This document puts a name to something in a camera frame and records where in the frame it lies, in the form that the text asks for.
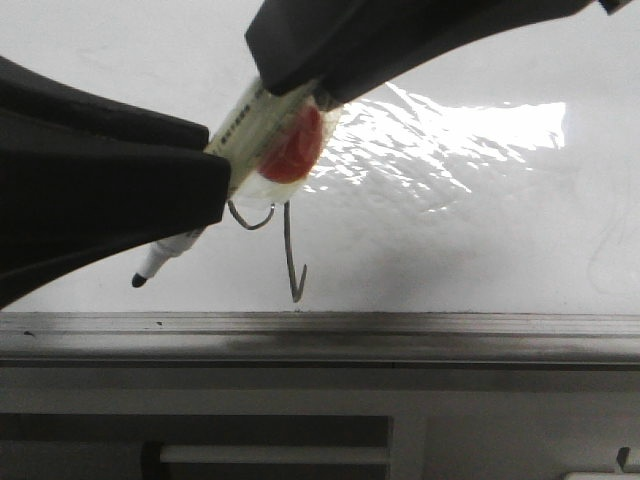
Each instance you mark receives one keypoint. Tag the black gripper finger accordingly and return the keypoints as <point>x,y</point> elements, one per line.
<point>84,177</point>
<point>344,49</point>

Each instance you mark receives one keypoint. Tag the red round magnet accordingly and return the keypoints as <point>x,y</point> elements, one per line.
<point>292,157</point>

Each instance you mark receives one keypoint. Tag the white whiteboard marker pen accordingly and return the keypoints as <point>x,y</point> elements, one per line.
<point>253,127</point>

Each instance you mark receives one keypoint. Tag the white whiteboard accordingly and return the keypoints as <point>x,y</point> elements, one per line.
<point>501,177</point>

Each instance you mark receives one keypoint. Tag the white metal bar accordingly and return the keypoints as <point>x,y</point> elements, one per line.
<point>274,455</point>

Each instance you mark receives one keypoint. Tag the aluminium whiteboard frame rail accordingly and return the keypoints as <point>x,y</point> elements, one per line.
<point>322,337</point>

